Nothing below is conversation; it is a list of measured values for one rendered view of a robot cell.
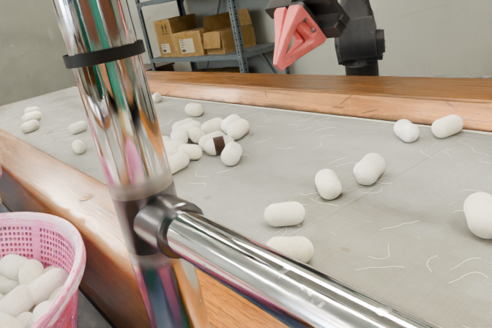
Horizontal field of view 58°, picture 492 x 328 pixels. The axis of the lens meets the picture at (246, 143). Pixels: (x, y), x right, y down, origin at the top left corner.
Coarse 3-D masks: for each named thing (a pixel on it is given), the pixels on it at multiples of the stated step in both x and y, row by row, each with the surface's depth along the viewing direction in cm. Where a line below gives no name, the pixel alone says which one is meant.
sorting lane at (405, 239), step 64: (0, 128) 94; (64, 128) 82; (256, 128) 60; (320, 128) 55; (384, 128) 51; (192, 192) 43; (256, 192) 41; (384, 192) 36; (448, 192) 34; (320, 256) 29; (384, 256) 28; (448, 256) 27; (448, 320) 22
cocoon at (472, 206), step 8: (480, 192) 29; (472, 200) 29; (480, 200) 28; (488, 200) 28; (464, 208) 29; (472, 208) 28; (480, 208) 28; (488, 208) 27; (472, 216) 28; (480, 216) 27; (488, 216) 27; (472, 224) 28; (480, 224) 27; (488, 224) 27; (472, 232) 28; (480, 232) 27; (488, 232) 27
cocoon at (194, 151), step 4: (184, 144) 52; (188, 144) 52; (192, 144) 52; (180, 148) 52; (184, 148) 52; (188, 148) 51; (192, 148) 51; (196, 148) 51; (200, 148) 52; (188, 152) 51; (192, 152) 51; (196, 152) 51; (200, 152) 51; (188, 156) 51; (192, 156) 51; (196, 156) 51; (200, 156) 52
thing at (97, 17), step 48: (96, 0) 13; (96, 48) 14; (144, 48) 15; (96, 96) 14; (144, 96) 15; (96, 144) 15; (144, 144) 15; (144, 192) 15; (144, 240) 15; (192, 240) 13; (240, 240) 12; (144, 288) 17; (192, 288) 17; (240, 288) 11; (288, 288) 10; (336, 288) 10
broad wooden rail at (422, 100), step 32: (192, 96) 86; (224, 96) 78; (256, 96) 72; (288, 96) 67; (320, 96) 62; (352, 96) 58; (384, 96) 55; (416, 96) 52; (448, 96) 49; (480, 96) 47; (480, 128) 44
